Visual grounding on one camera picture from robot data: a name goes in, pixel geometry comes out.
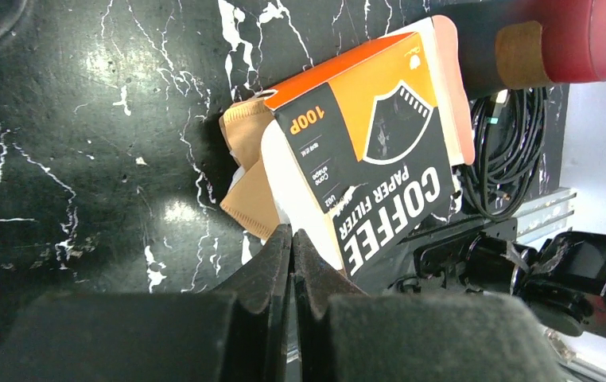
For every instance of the red and black carafe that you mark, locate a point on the red and black carafe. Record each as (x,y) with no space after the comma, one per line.
(528,44)

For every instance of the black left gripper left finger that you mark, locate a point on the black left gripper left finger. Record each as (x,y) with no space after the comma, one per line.
(234,332)

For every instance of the orange coffee filter package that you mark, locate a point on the orange coffee filter package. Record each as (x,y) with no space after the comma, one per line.
(376,132)

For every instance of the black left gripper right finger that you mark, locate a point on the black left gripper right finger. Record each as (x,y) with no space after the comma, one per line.
(347,335)

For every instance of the white paper coffee filter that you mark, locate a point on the white paper coffee filter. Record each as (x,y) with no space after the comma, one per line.
(269,188)

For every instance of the aluminium frame rail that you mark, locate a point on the aluminium frame rail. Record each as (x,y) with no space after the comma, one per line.
(545,217)

